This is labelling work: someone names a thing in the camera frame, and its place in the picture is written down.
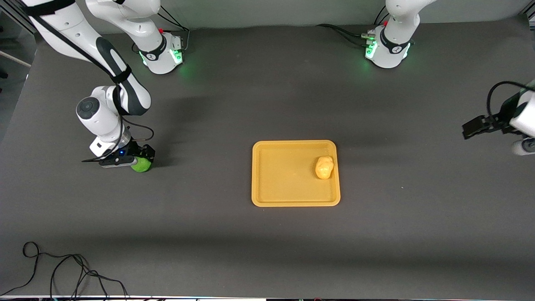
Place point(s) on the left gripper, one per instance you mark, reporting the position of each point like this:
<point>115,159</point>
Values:
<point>495,122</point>

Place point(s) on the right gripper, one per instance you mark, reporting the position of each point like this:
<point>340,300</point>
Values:
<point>136,149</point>

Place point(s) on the green toy apple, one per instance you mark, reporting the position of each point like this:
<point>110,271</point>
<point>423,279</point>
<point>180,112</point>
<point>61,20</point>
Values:
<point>142,166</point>

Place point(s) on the yellow toy potato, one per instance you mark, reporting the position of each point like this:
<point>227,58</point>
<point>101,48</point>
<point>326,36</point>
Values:
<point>324,167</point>

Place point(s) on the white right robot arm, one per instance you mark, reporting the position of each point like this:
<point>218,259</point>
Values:
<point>62,25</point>

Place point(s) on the yellow plastic tray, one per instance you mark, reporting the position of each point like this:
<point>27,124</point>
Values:
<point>284,188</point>

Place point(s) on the dark grey table cover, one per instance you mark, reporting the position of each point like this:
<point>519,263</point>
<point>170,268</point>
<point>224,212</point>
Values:
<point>209,234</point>

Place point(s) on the light wooden strip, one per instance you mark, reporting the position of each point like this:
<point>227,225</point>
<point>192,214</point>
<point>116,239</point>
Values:
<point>16,59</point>

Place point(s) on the dark metal frame rail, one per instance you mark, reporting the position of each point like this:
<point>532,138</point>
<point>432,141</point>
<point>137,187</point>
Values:
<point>29,25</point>

